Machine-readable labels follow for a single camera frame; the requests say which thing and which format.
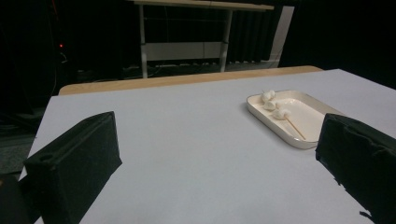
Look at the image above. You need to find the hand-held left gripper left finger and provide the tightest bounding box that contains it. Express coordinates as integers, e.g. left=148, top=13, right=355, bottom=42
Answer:
left=22, top=111, right=123, bottom=224

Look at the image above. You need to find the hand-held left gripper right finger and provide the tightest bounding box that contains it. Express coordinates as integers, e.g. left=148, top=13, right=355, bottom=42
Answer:
left=315, top=113, right=396, bottom=224

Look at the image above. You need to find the white rectangular tray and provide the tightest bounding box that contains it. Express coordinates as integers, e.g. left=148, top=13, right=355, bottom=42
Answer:
left=246, top=90, right=344, bottom=150

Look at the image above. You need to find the thin wooden skewer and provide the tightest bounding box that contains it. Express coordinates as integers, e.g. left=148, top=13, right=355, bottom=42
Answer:
left=285, top=117, right=307, bottom=141

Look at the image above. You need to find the white marshmallow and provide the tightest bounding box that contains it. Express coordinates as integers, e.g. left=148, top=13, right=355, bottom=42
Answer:
left=272, top=107, right=292, bottom=121
left=262, top=100, right=278, bottom=112
left=261, top=90, right=276, bottom=103

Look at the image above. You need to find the pale table sheet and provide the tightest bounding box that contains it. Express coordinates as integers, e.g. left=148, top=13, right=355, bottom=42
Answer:
left=18, top=68, right=396, bottom=224

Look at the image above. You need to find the white upright panel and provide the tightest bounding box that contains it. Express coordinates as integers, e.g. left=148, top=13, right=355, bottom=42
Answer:
left=268, top=5, right=295, bottom=68

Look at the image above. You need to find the white desk frame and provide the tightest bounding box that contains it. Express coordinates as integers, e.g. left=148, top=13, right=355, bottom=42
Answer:
left=129, top=0, right=276, bottom=79

